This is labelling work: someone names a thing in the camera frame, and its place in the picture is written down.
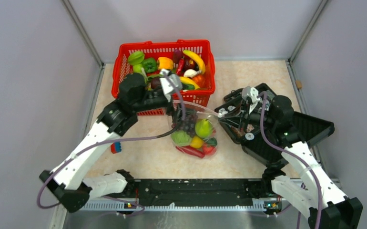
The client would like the red apple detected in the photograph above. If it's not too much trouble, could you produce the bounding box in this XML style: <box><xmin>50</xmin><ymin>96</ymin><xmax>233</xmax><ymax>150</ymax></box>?
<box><xmin>202</xmin><ymin>145</ymin><xmax>217</xmax><ymax>156</ymax></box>

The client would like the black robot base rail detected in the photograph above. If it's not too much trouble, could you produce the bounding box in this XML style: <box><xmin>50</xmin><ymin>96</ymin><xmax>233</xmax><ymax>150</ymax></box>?
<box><xmin>106</xmin><ymin>177</ymin><xmax>295</xmax><ymax>212</ymax></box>

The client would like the yellow banana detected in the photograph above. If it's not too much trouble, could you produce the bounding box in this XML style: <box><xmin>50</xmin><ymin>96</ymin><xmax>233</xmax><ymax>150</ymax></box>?
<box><xmin>183</xmin><ymin>50</ymin><xmax>206</xmax><ymax>74</ymax></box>

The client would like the red blue toy block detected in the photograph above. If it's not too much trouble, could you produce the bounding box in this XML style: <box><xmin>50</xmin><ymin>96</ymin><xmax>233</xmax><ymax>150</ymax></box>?
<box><xmin>111</xmin><ymin>142</ymin><xmax>122</xmax><ymax>154</ymax></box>

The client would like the white garlic bulb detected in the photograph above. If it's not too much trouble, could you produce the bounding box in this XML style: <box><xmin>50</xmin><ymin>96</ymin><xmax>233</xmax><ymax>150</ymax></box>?
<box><xmin>183</xmin><ymin>69</ymin><xmax>202</xmax><ymax>78</ymax></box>

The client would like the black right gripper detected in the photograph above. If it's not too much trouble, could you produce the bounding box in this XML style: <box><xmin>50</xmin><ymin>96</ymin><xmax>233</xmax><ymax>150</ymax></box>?
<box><xmin>218</xmin><ymin>100</ymin><xmax>276</xmax><ymax>132</ymax></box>

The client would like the round green cabbage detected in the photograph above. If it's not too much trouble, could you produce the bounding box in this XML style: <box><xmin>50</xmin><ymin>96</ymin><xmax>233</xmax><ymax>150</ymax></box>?
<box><xmin>171</xmin><ymin>130</ymin><xmax>192</xmax><ymax>146</ymax></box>

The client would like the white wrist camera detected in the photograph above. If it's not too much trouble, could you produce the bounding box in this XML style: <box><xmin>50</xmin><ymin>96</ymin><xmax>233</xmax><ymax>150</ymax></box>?
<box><xmin>160</xmin><ymin>69</ymin><xmax>183</xmax><ymax>102</ymax></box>
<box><xmin>241</xmin><ymin>86</ymin><xmax>261</xmax><ymax>115</ymax></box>

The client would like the small dark green cucumber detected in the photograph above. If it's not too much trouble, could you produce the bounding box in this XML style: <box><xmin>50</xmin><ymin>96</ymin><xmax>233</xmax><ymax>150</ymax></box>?
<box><xmin>204</xmin><ymin>137</ymin><xmax>218</xmax><ymax>147</ymax></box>

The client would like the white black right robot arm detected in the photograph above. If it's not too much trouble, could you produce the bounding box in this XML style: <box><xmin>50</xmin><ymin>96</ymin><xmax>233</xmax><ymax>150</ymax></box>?
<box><xmin>215</xmin><ymin>92</ymin><xmax>363</xmax><ymax>229</ymax></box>

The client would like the dark purple grape bunch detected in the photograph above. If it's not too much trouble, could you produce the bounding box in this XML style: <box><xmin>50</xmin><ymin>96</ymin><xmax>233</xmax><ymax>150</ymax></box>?
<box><xmin>172</xmin><ymin>114</ymin><xmax>198</xmax><ymax>137</ymax></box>

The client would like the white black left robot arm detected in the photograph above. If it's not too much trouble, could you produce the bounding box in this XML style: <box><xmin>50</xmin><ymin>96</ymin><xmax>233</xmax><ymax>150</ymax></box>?
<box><xmin>39</xmin><ymin>70</ymin><xmax>185</xmax><ymax>213</ymax></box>

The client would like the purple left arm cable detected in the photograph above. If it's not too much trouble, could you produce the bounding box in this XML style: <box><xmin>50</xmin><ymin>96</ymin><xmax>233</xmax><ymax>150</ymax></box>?
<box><xmin>36</xmin><ymin>70</ymin><xmax>187</xmax><ymax>219</ymax></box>

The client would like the red chili pepper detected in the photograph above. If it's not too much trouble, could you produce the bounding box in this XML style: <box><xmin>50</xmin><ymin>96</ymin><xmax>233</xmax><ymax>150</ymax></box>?
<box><xmin>175</xmin><ymin>146</ymin><xmax>205</xmax><ymax>158</ymax></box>

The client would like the red plastic shopping basket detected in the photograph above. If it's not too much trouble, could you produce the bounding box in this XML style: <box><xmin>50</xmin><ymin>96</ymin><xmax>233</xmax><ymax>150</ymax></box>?
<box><xmin>111</xmin><ymin>40</ymin><xmax>215</xmax><ymax>106</ymax></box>

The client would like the green bell pepper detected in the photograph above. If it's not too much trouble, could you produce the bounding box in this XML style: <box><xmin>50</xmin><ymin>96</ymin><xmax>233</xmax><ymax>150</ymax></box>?
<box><xmin>142</xmin><ymin>58</ymin><xmax>158</xmax><ymax>73</ymax></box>

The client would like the black open tool case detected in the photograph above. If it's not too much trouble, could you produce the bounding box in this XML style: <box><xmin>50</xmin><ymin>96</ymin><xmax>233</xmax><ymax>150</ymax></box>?
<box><xmin>215</xmin><ymin>83</ymin><xmax>335</xmax><ymax>168</ymax></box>

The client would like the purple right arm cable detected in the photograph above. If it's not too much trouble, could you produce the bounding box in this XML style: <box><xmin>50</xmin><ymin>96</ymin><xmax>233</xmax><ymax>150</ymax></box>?
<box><xmin>256</xmin><ymin>92</ymin><xmax>324</xmax><ymax>229</ymax></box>

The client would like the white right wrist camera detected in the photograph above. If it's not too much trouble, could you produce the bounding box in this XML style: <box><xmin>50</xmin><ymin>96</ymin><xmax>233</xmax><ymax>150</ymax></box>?
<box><xmin>241</xmin><ymin>86</ymin><xmax>261</xmax><ymax>115</ymax></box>

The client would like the yellow bell pepper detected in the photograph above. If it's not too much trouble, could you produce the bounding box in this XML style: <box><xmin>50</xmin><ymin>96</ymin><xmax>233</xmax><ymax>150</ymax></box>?
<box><xmin>157</xmin><ymin>57</ymin><xmax>174</xmax><ymax>70</ymax></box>

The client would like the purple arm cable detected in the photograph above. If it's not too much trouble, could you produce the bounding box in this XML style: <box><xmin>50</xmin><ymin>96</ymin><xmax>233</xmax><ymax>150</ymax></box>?
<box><xmin>256</xmin><ymin>92</ymin><xmax>324</xmax><ymax>229</ymax></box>
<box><xmin>36</xmin><ymin>70</ymin><xmax>187</xmax><ymax>219</ymax></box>

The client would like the yellow apple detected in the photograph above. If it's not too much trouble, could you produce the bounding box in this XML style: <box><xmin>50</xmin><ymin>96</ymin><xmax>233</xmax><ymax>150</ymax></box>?
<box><xmin>190</xmin><ymin>135</ymin><xmax>204</xmax><ymax>149</ymax></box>

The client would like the clear zip top bag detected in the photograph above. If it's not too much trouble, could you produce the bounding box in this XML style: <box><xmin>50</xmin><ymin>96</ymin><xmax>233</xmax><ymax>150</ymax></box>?
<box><xmin>170</xmin><ymin>100</ymin><xmax>221</xmax><ymax>159</ymax></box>

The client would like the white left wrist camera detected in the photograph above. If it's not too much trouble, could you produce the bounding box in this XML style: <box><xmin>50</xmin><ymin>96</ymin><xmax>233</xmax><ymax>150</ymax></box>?
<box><xmin>160</xmin><ymin>69</ymin><xmax>183</xmax><ymax>102</ymax></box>

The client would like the green pear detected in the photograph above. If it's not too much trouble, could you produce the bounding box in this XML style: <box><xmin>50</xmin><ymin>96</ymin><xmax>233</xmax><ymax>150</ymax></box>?
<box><xmin>195</xmin><ymin>119</ymin><xmax>214</xmax><ymax>138</ymax></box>

